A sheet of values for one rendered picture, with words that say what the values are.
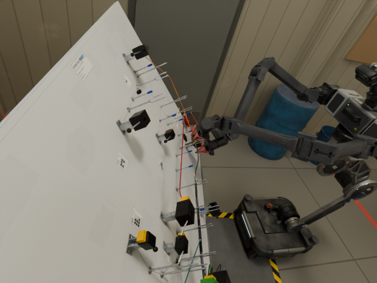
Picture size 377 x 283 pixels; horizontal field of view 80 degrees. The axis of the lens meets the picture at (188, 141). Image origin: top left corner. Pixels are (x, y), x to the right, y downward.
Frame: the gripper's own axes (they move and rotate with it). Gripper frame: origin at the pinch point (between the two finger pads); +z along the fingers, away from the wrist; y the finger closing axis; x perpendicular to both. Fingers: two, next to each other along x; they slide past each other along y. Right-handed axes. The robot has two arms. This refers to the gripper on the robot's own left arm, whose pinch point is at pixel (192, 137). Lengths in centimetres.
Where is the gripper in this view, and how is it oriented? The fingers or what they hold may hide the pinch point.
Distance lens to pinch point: 128.3
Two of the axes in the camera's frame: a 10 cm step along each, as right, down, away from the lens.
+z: -6.8, 4.9, 5.5
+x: 7.2, 3.0, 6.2
